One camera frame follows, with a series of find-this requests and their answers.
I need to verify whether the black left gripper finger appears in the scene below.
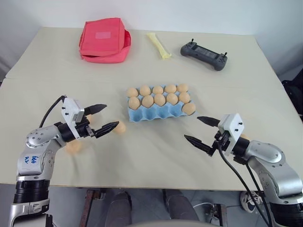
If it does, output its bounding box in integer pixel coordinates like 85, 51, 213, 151
84, 103, 108, 116
94, 121, 120, 139

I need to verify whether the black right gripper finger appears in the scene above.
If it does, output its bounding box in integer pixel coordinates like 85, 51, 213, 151
196, 115, 221, 129
184, 134, 214, 156

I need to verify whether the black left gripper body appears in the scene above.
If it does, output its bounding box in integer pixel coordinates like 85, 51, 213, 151
75, 115, 96, 139

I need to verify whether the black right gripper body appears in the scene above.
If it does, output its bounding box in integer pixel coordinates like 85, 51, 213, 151
211, 131, 232, 156

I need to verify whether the blue egg tray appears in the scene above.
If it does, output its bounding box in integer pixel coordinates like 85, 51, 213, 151
125, 94, 196, 123

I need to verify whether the grey handheld remote controller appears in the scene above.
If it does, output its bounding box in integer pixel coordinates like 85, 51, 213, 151
180, 38, 229, 71

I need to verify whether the dark grey rounded leg shape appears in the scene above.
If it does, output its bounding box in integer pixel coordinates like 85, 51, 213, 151
164, 189, 202, 227
107, 191, 133, 227

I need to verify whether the white sneaker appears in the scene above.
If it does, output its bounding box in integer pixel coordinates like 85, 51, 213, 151
240, 191, 263, 212

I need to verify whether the red fabric bag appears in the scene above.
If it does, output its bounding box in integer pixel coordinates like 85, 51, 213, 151
78, 20, 132, 63

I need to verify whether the black object beside table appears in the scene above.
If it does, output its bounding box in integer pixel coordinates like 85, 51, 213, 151
281, 79, 303, 120

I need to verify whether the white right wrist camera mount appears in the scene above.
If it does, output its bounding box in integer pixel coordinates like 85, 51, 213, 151
217, 113, 245, 156

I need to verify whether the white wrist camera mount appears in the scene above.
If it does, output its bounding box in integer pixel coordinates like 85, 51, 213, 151
60, 97, 85, 139
217, 113, 245, 156

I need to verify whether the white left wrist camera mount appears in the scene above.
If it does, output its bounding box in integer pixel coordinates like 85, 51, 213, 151
60, 97, 85, 139

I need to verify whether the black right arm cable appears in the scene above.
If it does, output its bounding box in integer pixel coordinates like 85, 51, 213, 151
245, 163, 278, 227
217, 139, 270, 227

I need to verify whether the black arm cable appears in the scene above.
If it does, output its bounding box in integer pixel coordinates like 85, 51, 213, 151
38, 95, 66, 129
245, 163, 278, 227
217, 139, 270, 227

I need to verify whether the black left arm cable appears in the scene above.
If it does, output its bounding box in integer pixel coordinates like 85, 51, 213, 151
38, 95, 66, 129

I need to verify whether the white floor cable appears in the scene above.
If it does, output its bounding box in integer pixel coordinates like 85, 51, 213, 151
193, 201, 215, 210

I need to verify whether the metal floor bracket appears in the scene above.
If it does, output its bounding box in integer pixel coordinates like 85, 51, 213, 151
205, 203, 228, 227

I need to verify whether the rusty metal table frame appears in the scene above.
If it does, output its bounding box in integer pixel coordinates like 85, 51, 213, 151
79, 189, 107, 227

